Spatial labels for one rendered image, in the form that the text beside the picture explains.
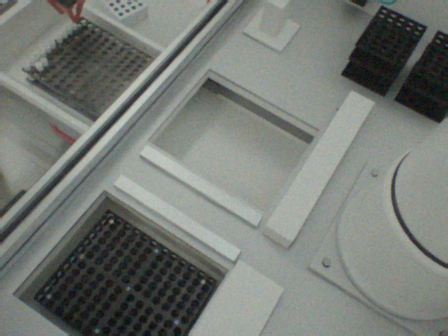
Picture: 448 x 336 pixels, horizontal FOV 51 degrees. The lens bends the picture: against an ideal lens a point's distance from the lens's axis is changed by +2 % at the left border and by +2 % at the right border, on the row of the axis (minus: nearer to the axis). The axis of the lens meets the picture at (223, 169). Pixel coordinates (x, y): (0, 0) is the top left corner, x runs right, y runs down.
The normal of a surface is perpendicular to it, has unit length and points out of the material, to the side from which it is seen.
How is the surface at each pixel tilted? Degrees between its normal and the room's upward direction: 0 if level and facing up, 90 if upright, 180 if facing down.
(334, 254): 0
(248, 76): 0
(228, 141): 0
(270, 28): 90
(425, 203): 90
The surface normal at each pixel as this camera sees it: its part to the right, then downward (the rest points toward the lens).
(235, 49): 0.09, -0.47
